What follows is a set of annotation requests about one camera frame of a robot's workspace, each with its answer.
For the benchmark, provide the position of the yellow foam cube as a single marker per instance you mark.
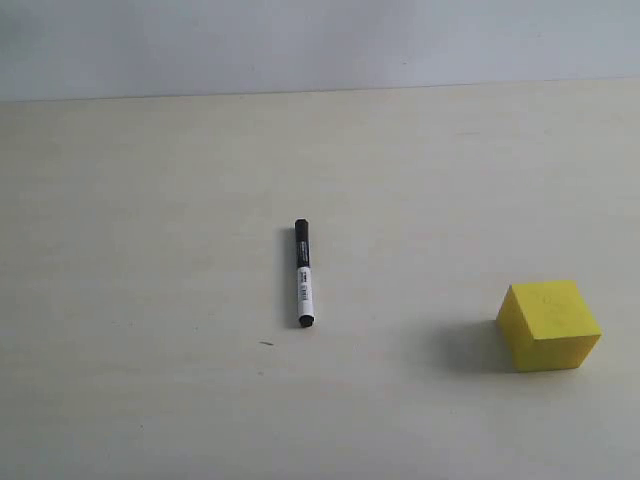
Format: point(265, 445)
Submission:
point(547, 326)

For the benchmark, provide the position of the black and white whiteboard marker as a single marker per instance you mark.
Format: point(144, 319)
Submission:
point(305, 304)

